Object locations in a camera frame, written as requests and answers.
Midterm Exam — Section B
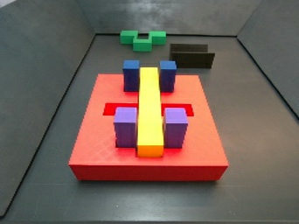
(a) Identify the green U-shaped block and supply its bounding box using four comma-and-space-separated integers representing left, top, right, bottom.
120, 30, 166, 52

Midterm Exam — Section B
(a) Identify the red base board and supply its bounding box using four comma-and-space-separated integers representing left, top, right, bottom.
69, 74, 229, 181

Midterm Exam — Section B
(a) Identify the black L-shaped fixture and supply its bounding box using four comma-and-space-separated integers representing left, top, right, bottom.
169, 44, 215, 69

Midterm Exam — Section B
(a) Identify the yellow long bar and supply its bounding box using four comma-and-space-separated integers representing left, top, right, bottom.
136, 67, 164, 158

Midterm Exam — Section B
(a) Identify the purple right block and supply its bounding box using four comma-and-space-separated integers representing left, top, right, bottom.
162, 108, 188, 148

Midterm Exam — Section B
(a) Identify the purple block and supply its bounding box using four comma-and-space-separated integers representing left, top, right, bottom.
162, 108, 188, 148
113, 107, 136, 148

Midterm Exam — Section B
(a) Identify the purple left block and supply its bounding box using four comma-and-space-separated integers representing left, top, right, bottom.
113, 107, 136, 148

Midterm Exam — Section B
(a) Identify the dark blue right block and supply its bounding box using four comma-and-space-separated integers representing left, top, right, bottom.
160, 60, 176, 93

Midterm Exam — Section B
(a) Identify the dark blue block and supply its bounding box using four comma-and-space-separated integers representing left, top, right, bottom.
160, 60, 176, 93
122, 60, 140, 92

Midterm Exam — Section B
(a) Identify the dark blue left block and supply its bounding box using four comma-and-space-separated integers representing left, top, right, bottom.
122, 60, 140, 92

